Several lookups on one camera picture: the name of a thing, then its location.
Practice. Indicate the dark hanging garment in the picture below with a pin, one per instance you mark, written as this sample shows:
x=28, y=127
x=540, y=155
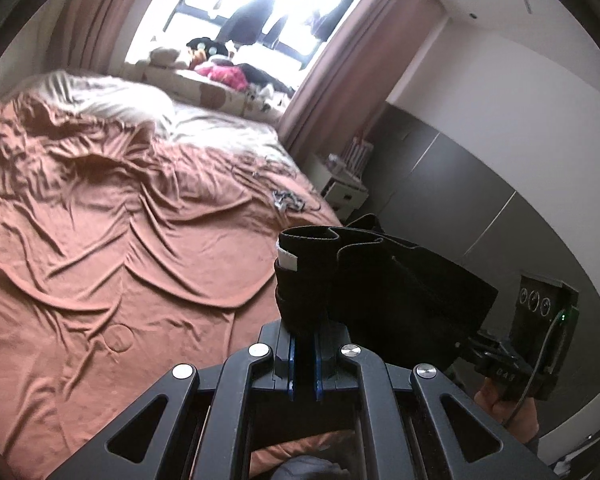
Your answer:
x=250, y=17
x=332, y=15

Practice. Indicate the books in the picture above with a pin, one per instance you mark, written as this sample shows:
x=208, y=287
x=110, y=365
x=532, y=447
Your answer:
x=360, y=154

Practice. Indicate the pink clothes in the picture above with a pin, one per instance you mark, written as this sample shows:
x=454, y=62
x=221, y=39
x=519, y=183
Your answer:
x=225, y=74

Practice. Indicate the person's right hand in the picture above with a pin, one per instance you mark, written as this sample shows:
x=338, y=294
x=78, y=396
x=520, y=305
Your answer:
x=491, y=400

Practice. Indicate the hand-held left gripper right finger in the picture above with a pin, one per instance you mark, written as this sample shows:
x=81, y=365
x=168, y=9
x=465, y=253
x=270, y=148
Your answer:
x=326, y=360

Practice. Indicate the black plush toy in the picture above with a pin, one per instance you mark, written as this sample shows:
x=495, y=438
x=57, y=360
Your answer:
x=207, y=47

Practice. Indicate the beige plush toy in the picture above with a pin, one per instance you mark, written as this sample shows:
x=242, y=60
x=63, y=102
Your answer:
x=167, y=57

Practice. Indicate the pink-brown curtain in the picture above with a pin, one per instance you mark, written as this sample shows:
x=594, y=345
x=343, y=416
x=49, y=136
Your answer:
x=350, y=60
x=105, y=15

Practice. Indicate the pile of clothes hangers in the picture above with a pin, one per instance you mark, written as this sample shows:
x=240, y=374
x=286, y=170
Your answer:
x=285, y=200

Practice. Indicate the dark clothes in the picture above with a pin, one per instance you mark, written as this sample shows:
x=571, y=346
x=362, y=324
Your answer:
x=262, y=77

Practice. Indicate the white pillows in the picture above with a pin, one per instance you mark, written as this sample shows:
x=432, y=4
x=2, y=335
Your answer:
x=130, y=105

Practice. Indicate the black garment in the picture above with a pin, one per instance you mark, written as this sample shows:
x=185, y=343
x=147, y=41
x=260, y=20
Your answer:
x=380, y=285

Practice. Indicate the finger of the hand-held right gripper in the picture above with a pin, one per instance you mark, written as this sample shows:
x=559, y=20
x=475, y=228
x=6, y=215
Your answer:
x=485, y=342

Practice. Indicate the brown blanket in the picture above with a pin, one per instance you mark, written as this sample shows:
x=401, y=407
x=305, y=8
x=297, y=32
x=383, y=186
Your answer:
x=130, y=220

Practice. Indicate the grey cloth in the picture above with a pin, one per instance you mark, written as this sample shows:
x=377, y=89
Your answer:
x=310, y=467

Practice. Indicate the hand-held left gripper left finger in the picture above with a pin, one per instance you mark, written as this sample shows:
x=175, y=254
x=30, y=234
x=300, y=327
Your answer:
x=282, y=355

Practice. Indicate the person's right forearm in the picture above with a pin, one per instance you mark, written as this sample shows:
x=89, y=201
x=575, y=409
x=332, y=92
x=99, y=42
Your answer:
x=525, y=425

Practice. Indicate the white nightstand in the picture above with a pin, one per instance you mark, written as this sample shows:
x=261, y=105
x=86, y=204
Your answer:
x=340, y=187

